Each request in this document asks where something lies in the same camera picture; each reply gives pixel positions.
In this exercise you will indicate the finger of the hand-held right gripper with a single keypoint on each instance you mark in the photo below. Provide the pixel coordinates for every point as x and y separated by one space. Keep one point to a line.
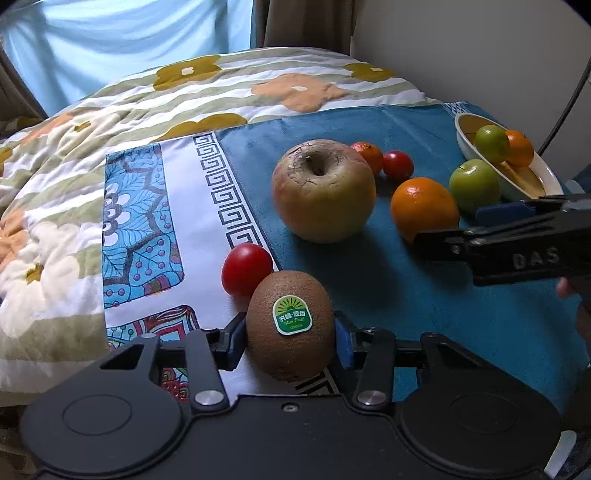
503 213
438 244

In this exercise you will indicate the floral striped quilt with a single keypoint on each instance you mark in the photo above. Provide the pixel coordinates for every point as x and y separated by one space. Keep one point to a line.
138 106

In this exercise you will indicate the red cherry tomato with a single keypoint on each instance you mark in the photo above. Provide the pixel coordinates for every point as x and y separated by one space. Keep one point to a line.
398 165
244 270

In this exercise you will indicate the large wrinkled yellow-red apple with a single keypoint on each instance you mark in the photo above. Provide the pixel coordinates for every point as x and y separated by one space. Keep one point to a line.
323 207

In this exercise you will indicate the blue patterned cloth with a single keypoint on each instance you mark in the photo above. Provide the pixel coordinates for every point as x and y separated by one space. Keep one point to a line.
369 286

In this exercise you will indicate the beige curtain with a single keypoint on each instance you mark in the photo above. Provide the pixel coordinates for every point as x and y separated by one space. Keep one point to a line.
300 23
14 92

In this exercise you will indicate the small deep orange tangerine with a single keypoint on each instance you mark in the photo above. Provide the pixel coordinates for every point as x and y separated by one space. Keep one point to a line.
371 157

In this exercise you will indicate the light blue curtain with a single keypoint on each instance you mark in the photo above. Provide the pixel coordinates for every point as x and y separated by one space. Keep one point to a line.
115 41

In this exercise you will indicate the large orange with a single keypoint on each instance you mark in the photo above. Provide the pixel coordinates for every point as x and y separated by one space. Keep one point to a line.
422 207

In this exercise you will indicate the person's right hand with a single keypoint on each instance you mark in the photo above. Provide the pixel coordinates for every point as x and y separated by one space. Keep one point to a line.
564 287

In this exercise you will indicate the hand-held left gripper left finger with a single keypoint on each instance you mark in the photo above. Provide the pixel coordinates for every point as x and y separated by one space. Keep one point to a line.
240 331

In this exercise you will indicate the small green apple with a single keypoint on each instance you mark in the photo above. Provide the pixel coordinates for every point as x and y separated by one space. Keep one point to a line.
491 143

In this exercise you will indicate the white bowl with yellow inside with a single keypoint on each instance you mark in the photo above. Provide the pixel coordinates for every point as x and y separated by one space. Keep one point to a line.
526 182

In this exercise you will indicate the large green apple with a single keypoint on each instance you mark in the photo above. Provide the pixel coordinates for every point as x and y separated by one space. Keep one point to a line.
473 184

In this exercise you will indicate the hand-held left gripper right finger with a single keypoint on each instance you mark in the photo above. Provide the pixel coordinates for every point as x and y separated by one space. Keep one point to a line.
342 341

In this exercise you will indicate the brown kiwi with green sticker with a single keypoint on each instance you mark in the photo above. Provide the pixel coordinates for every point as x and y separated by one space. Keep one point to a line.
277 353

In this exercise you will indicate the small orange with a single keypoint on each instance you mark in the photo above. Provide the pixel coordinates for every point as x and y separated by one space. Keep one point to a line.
521 147

